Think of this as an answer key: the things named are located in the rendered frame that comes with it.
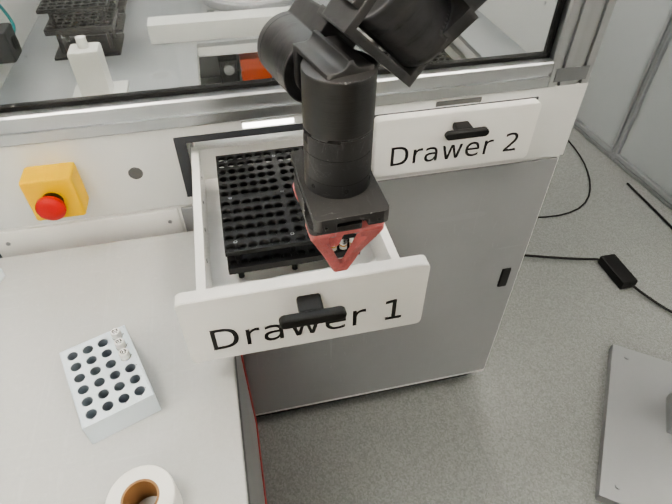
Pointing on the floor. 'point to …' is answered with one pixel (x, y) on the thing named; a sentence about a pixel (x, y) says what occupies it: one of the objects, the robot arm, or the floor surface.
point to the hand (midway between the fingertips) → (335, 252)
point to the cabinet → (434, 243)
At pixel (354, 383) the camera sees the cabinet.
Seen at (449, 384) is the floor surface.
